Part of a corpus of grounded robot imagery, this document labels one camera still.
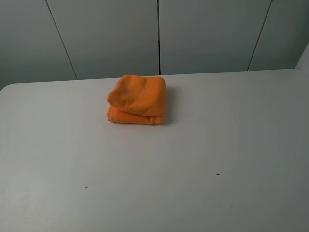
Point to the orange terry towel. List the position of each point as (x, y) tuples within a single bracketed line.
[(138, 100)]

